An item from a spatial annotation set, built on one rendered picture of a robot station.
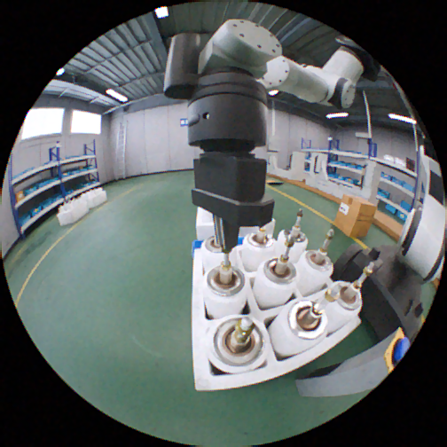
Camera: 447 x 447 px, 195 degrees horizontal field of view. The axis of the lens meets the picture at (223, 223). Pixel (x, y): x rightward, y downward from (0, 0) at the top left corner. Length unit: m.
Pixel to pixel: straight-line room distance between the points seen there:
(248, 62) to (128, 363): 0.67
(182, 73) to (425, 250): 0.51
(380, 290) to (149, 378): 0.76
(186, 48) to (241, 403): 0.64
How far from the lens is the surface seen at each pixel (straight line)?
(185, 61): 0.17
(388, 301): 0.60
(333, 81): 0.36
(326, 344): 0.35
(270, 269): 0.29
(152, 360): 0.50
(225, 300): 0.24
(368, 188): 2.32
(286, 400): 0.51
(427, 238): 0.44
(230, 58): 0.16
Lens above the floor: 0.46
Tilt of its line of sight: 28 degrees down
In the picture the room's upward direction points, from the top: straight up
